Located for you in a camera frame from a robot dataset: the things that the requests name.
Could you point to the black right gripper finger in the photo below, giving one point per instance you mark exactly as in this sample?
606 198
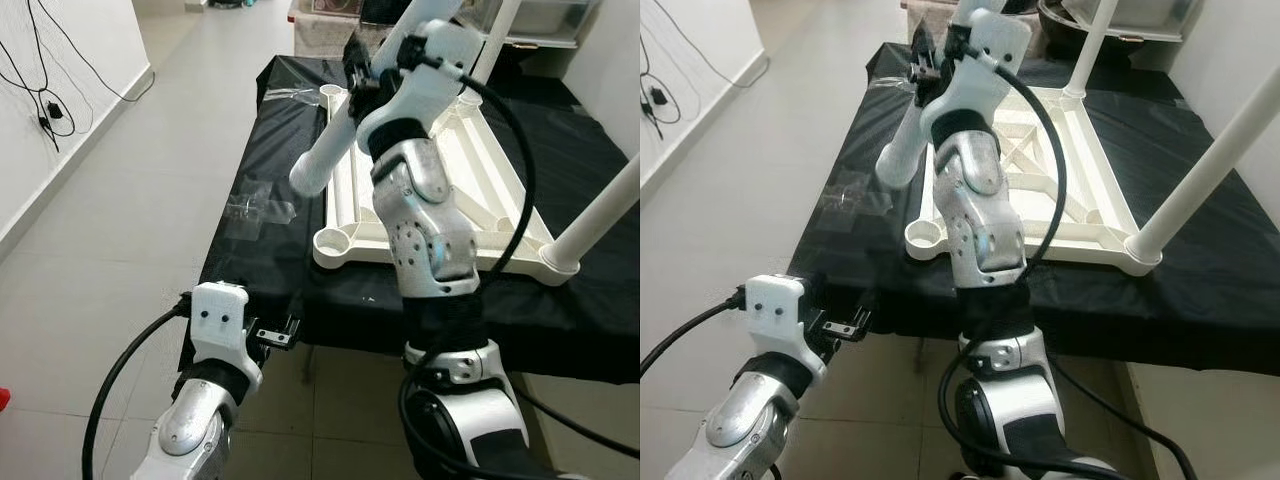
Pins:
922 58
355 62

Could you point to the white plastic table top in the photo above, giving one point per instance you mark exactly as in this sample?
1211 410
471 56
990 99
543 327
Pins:
1090 170
480 170

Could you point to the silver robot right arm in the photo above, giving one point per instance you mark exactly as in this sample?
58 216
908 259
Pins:
425 220
985 220

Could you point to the grey metal table leg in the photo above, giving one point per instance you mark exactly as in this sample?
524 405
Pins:
306 362

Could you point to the clear tape strip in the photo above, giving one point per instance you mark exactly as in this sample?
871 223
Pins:
295 94
892 86

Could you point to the black round basin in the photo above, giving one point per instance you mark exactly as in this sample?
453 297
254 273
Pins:
1050 30
470 15

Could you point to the black plastic table cover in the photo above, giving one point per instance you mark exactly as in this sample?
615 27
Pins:
250 150
850 130

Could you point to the crumpled clear plastic wrap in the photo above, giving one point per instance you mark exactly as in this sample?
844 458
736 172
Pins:
258 212
855 195

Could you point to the clear plastic storage container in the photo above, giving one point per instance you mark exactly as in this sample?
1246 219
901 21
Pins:
1150 12
545 15

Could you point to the black power adapter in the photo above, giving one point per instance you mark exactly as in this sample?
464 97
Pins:
658 97
55 108

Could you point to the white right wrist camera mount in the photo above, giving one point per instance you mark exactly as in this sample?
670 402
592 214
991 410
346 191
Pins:
430 80
985 70

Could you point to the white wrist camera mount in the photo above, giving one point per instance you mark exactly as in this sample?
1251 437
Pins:
222 320
430 80
780 315
985 70

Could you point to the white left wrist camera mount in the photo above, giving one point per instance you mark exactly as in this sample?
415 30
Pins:
222 320
780 315

